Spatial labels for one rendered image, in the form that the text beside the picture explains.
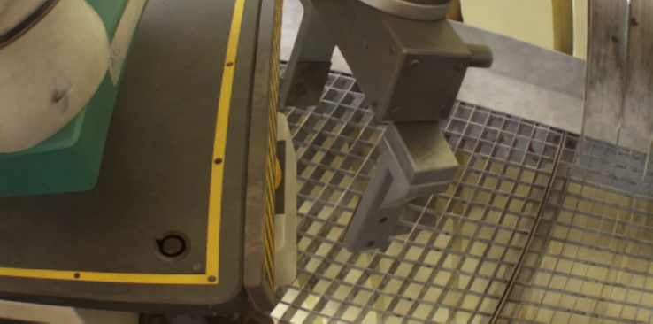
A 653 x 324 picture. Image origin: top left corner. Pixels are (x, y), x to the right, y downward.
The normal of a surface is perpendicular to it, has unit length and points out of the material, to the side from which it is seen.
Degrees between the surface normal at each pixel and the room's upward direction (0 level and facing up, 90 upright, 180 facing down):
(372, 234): 97
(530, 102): 0
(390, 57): 68
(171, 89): 0
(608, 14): 78
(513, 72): 90
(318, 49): 97
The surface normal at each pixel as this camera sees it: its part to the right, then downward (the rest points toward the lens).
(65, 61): 0.71, -0.04
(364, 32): -0.92, 0.04
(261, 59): -0.17, -0.73
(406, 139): 0.24, -0.72
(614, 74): -0.48, 0.60
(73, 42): 0.81, -0.18
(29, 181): 0.00, 0.67
